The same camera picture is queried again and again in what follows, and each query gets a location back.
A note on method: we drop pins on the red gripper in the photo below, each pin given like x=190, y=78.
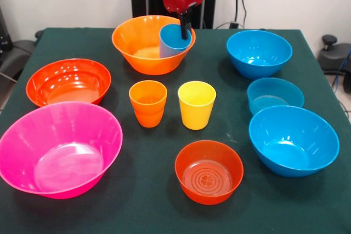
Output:
x=175, y=1

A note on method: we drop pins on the blue cup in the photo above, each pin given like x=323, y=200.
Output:
x=170, y=45

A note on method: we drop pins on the large orange bowl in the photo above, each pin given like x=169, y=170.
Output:
x=137, y=39

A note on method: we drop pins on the large blue bowl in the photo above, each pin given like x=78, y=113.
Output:
x=259, y=53
x=293, y=141

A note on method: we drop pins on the orange cup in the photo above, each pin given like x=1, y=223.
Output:
x=149, y=121
x=148, y=99

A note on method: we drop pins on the yellow cup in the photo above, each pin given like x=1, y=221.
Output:
x=197, y=113

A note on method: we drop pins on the small teal blue bowl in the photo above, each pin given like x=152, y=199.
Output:
x=274, y=94

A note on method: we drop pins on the wide red bowl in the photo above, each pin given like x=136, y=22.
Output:
x=68, y=80

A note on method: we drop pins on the small red bowl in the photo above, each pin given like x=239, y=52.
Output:
x=208, y=179

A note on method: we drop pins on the large pink bowl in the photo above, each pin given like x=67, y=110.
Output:
x=60, y=146

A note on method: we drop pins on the dark green table cloth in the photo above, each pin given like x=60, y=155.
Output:
x=153, y=214

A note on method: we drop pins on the black pedestal leg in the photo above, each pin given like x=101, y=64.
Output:
x=16, y=53
x=333, y=58

